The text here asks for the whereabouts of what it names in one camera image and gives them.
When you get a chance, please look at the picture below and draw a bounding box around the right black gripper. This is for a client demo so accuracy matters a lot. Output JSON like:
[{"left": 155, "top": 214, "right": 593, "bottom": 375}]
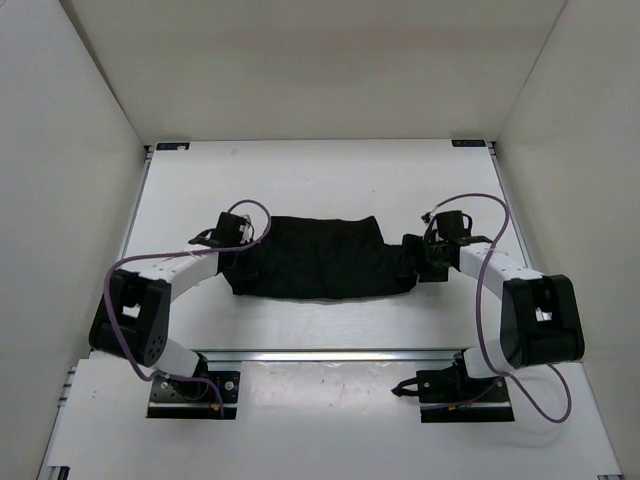
[{"left": 394, "top": 234, "right": 450, "bottom": 282}]

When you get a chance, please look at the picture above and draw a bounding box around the black pleated skirt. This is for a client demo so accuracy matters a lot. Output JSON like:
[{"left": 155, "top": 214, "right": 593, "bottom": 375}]
[{"left": 226, "top": 216, "right": 418, "bottom": 300}]

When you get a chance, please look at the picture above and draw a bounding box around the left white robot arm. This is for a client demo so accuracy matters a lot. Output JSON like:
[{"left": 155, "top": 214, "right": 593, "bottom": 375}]
[{"left": 89, "top": 212, "right": 253, "bottom": 398}]

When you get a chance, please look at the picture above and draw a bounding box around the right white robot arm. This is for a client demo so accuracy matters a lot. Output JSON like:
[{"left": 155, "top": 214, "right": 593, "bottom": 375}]
[{"left": 401, "top": 210, "right": 585, "bottom": 401}]

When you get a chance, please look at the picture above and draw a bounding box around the right blue corner label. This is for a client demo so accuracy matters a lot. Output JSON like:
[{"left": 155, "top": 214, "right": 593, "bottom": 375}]
[{"left": 451, "top": 139, "right": 486, "bottom": 148}]

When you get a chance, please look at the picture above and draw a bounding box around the blue corner label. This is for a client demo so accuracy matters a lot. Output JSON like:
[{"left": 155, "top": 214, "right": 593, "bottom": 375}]
[
  {"left": 155, "top": 142, "right": 190, "bottom": 151},
  {"left": 451, "top": 139, "right": 486, "bottom": 148}
]

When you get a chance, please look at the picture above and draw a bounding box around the left blue corner label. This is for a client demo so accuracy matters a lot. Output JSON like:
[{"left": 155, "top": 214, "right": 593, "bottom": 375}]
[{"left": 155, "top": 142, "right": 190, "bottom": 151}]

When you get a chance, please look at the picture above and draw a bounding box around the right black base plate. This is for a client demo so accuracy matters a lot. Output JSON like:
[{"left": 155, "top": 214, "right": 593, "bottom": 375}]
[{"left": 391, "top": 365, "right": 515, "bottom": 424}]

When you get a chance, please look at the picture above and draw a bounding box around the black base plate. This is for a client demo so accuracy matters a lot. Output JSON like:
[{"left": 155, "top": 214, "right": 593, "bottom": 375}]
[
  {"left": 146, "top": 370, "right": 241, "bottom": 420},
  {"left": 391, "top": 365, "right": 515, "bottom": 424}
]

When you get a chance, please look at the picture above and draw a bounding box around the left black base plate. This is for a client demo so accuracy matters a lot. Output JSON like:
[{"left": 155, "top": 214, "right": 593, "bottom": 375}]
[{"left": 146, "top": 370, "right": 241, "bottom": 420}]

